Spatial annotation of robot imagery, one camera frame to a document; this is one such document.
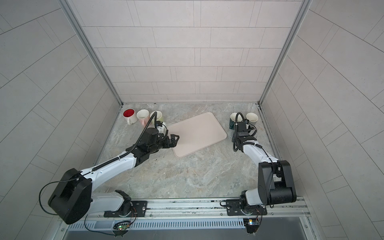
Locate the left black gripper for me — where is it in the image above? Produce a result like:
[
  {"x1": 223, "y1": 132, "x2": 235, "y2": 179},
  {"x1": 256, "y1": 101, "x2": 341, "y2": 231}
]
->
[{"x1": 147, "y1": 135, "x2": 181, "y2": 155}]

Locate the dark green mug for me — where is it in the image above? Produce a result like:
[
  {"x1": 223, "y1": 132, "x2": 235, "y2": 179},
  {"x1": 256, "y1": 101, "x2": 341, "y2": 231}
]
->
[{"x1": 229, "y1": 113, "x2": 243, "y2": 130}]

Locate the grey mug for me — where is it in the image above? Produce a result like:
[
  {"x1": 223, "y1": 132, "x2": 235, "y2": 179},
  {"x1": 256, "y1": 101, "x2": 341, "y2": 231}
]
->
[{"x1": 246, "y1": 113, "x2": 259, "y2": 124}]

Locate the light green mug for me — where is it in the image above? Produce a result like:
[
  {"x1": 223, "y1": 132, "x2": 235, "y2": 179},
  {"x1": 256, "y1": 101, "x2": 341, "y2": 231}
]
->
[{"x1": 150, "y1": 111, "x2": 164, "y2": 124}]

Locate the pink mug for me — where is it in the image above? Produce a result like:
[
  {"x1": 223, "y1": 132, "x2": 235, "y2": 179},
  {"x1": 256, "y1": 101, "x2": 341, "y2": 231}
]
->
[{"x1": 137, "y1": 110, "x2": 150, "y2": 127}]

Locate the white mug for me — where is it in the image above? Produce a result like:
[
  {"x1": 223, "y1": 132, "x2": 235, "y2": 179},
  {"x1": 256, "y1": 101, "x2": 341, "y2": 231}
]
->
[{"x1": 123, "y1": 109, "x2": 138, "y2": 125}]

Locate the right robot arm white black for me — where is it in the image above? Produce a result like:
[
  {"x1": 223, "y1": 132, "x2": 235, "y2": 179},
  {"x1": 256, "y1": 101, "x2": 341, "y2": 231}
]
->
[{"x1": 232, "y1": 113, "x2": 297, "y2": 215}]

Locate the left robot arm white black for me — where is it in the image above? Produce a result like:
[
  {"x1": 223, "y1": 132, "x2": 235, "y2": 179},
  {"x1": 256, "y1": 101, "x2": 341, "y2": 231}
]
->
[{"x1": 48, "y1": 128, "x2": 180, "y2": 225}]

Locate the beige rectangular tray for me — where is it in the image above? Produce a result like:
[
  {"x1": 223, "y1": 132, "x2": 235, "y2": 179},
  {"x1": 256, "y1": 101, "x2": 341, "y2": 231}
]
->
[{"x1": 168, "y1": 112, "x2": 227, "y2": 158}]

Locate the right circuit board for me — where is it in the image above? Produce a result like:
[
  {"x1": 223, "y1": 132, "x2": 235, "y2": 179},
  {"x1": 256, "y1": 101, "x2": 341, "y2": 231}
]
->
[{"x1": 243, "y1": 218, "x2": 261, "y2": 234}]

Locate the circuit board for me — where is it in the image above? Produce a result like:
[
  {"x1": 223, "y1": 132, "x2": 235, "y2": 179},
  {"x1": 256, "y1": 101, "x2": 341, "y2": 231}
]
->
[
  {"x1": 113, "y1": 221, "x2": 132, "y2": 237},
  {"x1": 243, "y1": 218, "x2": 261, "y2": 234}
]

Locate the white vent grille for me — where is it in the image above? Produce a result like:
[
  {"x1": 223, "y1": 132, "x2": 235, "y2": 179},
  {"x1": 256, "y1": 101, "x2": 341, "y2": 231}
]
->
[{"x1": 68, "y1": 218, "x2": 245, "y2": 232}]

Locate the left circuit board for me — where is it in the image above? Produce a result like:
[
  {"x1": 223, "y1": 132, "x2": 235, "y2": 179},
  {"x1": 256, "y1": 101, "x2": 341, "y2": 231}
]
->
[{"x1": 113, "y1": 221, "x2": 132, "y2": 237}]

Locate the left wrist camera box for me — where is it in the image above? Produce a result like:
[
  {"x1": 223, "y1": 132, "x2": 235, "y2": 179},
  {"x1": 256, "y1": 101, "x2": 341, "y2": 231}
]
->
[{"x1": 155, "y1": 121, "x2": 167, "y2": 134}]

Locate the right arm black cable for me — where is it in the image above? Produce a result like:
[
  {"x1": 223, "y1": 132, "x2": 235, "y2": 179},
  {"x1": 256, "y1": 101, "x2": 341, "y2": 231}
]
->
[{"x1": 231, "y1": 112, "x2": 275, "y2": 208}]

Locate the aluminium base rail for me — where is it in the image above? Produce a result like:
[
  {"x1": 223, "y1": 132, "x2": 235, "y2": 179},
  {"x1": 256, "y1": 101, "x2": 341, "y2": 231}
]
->
[{"x1": 74, "y1": 195, "x2": 310, "y2": 222}]

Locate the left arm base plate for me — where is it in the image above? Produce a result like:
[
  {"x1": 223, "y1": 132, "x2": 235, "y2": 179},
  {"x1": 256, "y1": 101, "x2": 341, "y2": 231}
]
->
[{"x1": 104, "y1": 201, "x2": 148, "y2": 218}]

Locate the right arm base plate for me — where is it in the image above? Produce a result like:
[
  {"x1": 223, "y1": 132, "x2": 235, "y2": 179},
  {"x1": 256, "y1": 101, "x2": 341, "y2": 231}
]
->
[{"x1": 220, "y1": 199, "x2": 268, "y2": 216}]

